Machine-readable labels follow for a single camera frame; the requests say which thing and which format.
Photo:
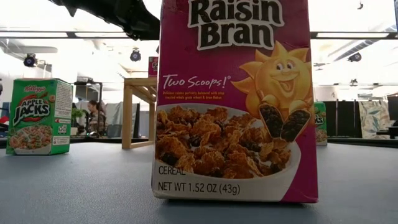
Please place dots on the black partition panel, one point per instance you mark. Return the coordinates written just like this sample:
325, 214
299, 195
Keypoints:
342, 119

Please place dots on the floral patterned panel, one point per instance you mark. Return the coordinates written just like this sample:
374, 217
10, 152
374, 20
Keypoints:
373, 118

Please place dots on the pink Raisin Bran cereal box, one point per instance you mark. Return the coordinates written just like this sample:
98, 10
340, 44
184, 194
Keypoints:
217, 62
153, 70

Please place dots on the green potted plant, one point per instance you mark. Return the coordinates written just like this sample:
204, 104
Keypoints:
76, 114

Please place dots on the person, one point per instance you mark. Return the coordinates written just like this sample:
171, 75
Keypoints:
97, 119

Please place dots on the green Apple Jacks cereal box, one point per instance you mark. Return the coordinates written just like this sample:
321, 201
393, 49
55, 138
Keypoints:
320, 124
37, 109

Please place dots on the black hanging spotlight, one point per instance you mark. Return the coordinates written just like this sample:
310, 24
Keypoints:
30, 60
135, 55
354, 57

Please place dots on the long ceiling light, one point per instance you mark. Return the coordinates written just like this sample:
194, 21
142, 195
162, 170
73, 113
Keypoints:
34, 34
99, 34
351, 35

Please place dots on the wooden slatted shelf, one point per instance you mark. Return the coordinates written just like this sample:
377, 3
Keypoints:
127, 118

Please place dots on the grey partition panel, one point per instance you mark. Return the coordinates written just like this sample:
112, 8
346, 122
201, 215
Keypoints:
119, 116

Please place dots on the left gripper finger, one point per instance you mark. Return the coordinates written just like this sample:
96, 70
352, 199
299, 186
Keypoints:
141, 21

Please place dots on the blue-grey table mat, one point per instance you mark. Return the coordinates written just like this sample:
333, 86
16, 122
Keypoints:
77, 186

